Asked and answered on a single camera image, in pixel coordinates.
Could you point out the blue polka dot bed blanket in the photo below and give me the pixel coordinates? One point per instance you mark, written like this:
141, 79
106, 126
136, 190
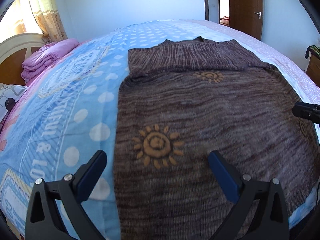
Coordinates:
70, 112

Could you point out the folded purple quilt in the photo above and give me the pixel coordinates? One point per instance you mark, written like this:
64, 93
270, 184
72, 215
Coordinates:
47, 55

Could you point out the patterned white pillow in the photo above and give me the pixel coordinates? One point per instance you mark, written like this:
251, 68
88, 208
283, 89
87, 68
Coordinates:
9, 96

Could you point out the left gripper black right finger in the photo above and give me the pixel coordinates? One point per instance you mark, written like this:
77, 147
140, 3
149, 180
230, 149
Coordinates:
270, 220

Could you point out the white wooden headboard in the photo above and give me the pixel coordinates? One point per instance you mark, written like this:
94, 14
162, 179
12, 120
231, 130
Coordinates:
14, 51

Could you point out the brown knit sweater sun motifs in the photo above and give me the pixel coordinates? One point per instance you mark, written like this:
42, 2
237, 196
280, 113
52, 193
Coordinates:
182, 100

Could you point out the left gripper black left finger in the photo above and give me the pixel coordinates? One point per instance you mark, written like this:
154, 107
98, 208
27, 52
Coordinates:
43, 219

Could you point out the beige patterned curtain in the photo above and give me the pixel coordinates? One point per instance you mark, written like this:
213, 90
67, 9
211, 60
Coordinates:
48, 19

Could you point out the pink bed sheet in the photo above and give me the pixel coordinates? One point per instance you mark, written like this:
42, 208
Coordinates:
292, 72

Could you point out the dark clothes on cabinet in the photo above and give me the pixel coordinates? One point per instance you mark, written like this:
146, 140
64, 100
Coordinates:
314, 50

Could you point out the brown wooden door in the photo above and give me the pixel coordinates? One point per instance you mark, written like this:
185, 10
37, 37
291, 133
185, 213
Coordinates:
242, 17

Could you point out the wooden bedside cabinet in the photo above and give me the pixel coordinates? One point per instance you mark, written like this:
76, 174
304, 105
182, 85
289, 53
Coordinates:
313, 70

